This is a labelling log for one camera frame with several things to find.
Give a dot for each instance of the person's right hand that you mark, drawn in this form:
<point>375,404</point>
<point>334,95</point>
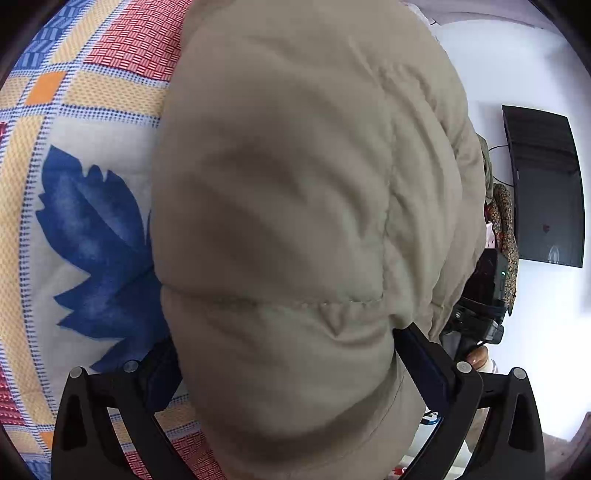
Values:
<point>478,357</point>

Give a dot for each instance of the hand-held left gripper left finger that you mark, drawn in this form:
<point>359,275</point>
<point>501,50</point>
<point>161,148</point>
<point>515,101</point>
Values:
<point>159,378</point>

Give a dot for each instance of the beige puffer jacket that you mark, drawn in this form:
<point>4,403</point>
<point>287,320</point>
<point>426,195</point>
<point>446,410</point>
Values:
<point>295,207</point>

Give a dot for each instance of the black wall television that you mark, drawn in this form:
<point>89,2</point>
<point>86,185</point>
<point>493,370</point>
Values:
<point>547,184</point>

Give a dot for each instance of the patchwork leaf print quilt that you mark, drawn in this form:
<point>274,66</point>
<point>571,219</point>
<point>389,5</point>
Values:
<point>87,221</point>

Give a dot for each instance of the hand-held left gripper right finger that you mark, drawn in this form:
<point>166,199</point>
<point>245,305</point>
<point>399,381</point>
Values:
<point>427,364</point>

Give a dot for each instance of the floral print garment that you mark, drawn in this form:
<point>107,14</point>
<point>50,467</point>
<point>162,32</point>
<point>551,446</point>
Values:
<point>505,240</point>

